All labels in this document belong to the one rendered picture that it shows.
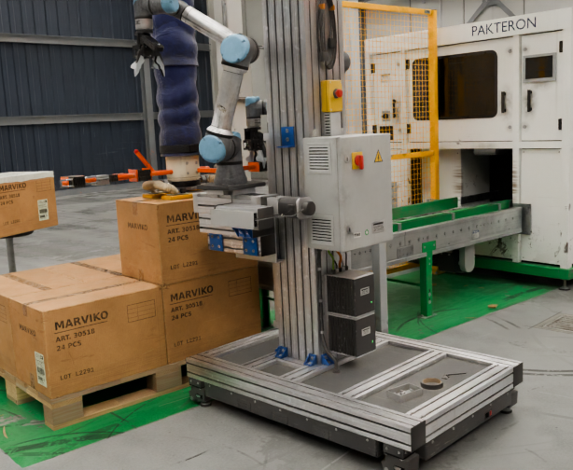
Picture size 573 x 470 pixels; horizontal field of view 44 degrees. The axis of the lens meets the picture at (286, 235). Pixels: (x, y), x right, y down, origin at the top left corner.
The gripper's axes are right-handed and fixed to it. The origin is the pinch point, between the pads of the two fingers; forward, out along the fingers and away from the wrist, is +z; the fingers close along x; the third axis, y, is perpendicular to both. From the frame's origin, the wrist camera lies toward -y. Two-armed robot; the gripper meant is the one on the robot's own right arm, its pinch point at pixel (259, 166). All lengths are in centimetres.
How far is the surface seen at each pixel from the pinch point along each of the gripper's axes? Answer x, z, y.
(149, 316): -8, 67, 67
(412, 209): -50, 48, -182
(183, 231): -7, 29, 44
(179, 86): -17, -42, 34
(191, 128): -15.8, -21.2, 29.4
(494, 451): 141, 108, 5
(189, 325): -8, 77, 44
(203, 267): -7, 48, 34
